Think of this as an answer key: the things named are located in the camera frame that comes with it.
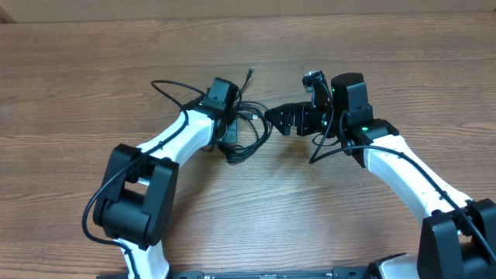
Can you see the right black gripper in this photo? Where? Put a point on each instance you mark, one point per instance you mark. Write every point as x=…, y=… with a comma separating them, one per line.
x=300, y=111

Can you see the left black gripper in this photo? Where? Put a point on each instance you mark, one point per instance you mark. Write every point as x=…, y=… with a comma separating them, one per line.
x=232, y=133

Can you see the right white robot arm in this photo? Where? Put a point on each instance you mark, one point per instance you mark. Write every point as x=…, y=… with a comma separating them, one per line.
x=457, y=233

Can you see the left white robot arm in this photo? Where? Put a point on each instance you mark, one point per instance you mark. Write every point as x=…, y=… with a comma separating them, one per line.
x=132, y=208

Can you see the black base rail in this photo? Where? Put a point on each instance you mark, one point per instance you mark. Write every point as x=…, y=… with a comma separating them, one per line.
x=271, y=274

